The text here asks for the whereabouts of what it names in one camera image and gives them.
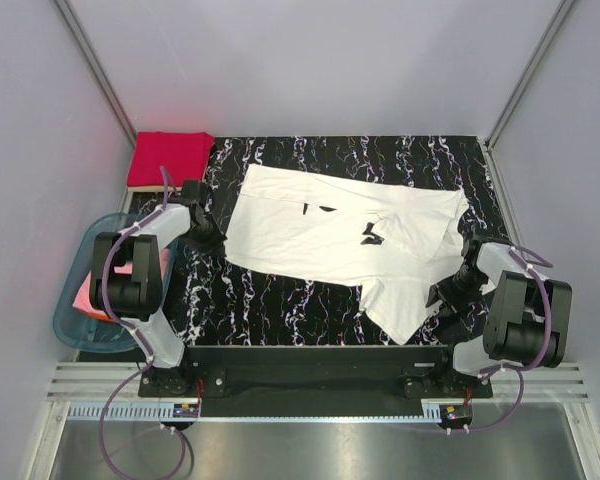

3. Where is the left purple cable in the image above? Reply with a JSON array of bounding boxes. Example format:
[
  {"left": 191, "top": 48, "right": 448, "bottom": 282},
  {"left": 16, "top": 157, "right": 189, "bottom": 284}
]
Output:
[{"left": 99, "top": 167, "right": 196, "bottom": 479}]

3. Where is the aluminium frame post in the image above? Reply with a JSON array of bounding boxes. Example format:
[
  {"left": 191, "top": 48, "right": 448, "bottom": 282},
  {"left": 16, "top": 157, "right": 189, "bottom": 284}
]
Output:
[
  {"left": 484, "top": 0, "right": 580, "bottom": 150},
  {"left": 52, "top": 0, "right": 137, "bottom": 146}
]

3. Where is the folded beige t shirt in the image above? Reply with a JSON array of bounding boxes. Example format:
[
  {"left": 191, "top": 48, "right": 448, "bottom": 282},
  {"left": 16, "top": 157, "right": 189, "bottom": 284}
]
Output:
[{"left": 127, "top": 180, "right": 203, "bottom": 195}]

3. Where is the teal plastic basket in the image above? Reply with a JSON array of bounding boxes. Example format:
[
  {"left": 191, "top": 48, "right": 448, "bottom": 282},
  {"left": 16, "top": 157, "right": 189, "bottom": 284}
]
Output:
[{"left": 53, "top": 213, "right": 172, "bottom": 353}]

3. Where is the right aluminium frame post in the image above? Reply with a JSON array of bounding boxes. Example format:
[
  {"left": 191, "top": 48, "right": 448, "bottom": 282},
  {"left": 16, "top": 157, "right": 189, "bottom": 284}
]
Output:
[{"left": 484, "top": 0, "right": 580, "bottom": 150}]

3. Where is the left aluminium frame post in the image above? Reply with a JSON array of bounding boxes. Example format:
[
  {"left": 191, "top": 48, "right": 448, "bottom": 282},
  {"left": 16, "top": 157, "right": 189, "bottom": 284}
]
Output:
[{"left": 52, "top": 0, "right": 137, "bottom": 146}]

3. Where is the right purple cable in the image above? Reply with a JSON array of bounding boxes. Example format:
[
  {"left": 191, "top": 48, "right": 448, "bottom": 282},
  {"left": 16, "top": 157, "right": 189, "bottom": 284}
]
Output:
[{"left": 389, "top": 247, "right": 556, "bottom": 434}]

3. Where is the pink t shirt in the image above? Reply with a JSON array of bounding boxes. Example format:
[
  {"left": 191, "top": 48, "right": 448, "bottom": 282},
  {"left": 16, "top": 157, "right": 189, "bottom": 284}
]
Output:
[{"left": 72, "top": 248, "right": 172, "bottom": 317}]

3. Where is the grey slotted cable duct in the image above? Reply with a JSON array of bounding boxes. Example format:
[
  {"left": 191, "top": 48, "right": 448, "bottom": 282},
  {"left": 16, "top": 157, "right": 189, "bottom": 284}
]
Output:
[{"left": 67, "top": 398, "right": 474, "bottom": 426}]

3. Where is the white t shirt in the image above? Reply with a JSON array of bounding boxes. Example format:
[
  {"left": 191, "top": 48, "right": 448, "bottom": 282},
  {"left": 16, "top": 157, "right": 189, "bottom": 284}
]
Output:
[{"left": 225, "top": 164, "right": 469, "bottom": 345}]

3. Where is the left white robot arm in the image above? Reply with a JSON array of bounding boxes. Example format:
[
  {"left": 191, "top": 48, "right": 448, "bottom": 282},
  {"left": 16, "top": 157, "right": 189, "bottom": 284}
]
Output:
[{"left": 89, "top": 180, "right": 226, "bottom": 396}]

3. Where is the folded red t shirt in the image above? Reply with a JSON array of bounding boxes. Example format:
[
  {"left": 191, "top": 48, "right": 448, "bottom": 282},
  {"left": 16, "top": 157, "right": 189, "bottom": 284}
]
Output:
[{"left": 126, "top": 131, "right": 215, "bottom": 187}]

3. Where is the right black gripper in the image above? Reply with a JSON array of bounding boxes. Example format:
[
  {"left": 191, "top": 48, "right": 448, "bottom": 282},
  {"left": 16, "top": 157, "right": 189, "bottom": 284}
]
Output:
[{"left": 426, "top": 265, "right": 488, "bottom": 320}]

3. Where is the purple cable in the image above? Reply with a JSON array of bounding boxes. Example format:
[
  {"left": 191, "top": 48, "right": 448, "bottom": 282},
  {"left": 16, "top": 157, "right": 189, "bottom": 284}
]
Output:
[
  {"left": 389, "top": 247, "right": 556, "bottom": 434},
  {"left": 99, "top": 167, "right": 196, "bottom": 479}
]

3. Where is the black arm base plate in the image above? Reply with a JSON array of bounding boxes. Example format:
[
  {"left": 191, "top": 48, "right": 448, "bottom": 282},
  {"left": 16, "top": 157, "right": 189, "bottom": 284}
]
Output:
[{"left": 139, "top": 346, "right": 493, "bottom": 410}]

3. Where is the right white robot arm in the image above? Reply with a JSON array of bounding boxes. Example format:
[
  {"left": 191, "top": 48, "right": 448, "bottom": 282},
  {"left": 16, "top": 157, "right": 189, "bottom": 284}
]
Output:
[{"left": 427, "top": 235, "right": 573, "bottom": 397}]

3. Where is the orange garment in basket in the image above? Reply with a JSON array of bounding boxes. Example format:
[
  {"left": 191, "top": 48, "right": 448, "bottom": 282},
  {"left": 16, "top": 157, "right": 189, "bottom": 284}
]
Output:
[{"left": 88, "top": 313, "right": 113, "bottom": 322}]

